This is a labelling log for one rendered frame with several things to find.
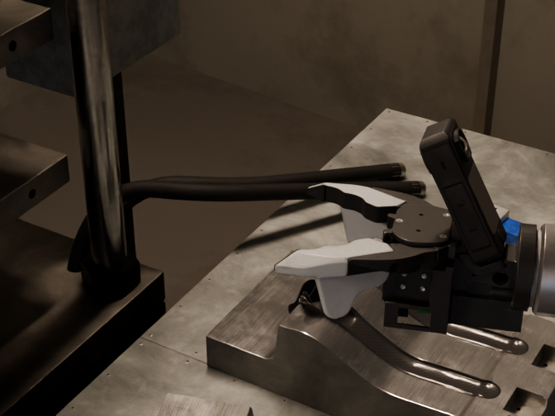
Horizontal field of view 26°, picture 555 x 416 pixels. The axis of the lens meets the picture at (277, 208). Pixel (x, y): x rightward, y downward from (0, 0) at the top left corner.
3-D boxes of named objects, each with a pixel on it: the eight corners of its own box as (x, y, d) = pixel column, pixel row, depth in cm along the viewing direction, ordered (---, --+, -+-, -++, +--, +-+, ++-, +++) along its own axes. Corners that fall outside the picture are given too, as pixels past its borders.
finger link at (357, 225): (305, 238, 108) (380, 275, 102) (306, 177, 106) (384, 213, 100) (329, 228, 110) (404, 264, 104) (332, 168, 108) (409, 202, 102)
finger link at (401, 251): (356, 285, 92) (453, 264, 95) (357, 267, 91) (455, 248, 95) (328, 258, 96) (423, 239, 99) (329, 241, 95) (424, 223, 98)
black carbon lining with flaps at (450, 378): (531, 352, 176) (539, 301, 171) (490, 418, 164) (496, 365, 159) (323, 281, 191) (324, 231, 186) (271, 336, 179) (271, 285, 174)
